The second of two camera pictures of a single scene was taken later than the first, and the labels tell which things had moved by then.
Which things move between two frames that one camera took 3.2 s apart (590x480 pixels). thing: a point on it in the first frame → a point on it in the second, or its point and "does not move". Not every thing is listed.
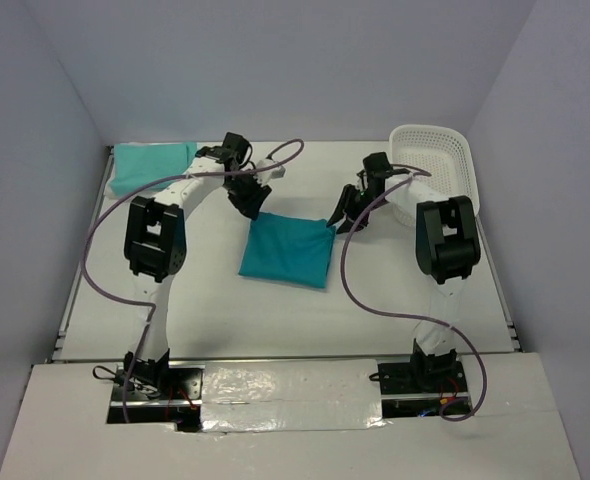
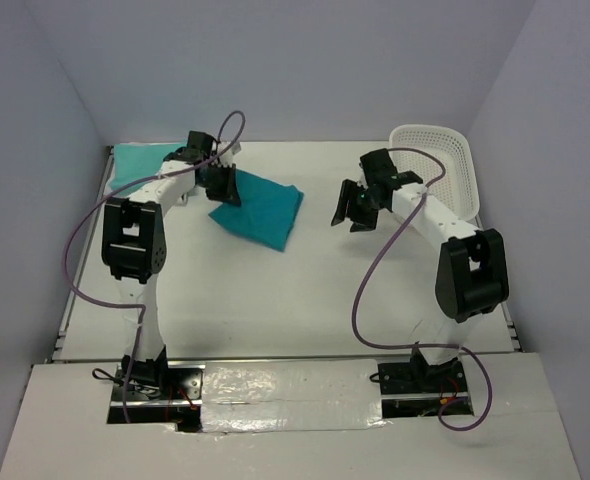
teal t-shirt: [289, 249] → [266, 212]
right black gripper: [346, 206] does not move
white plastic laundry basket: [443, 151] does not move
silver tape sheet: [308, 395] does not move
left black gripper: [250, 204] → [227, 193]
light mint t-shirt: [146, 167] does not move
